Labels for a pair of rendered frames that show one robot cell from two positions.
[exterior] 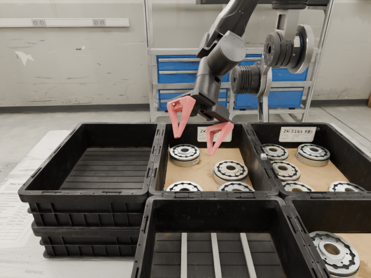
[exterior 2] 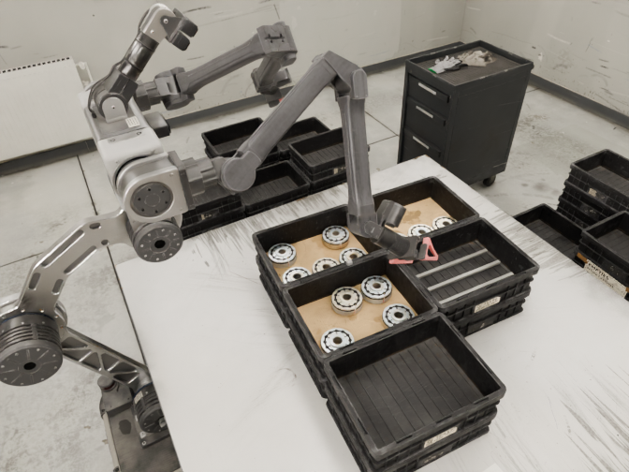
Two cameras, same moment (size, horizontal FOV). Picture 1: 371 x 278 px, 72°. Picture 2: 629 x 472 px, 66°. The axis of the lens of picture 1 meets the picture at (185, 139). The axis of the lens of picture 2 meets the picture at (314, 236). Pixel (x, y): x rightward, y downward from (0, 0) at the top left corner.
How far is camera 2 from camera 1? 161 cm
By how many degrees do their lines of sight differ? 87
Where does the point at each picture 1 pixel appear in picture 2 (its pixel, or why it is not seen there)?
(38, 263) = (493, 434)
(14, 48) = not seen: outside the picture
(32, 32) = not seen: outside the picture
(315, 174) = (308, 255)
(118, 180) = (406, 384)
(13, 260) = (508, 457)
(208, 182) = (363, 316)
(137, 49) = not seen: outside the picture
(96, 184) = (425, 399)
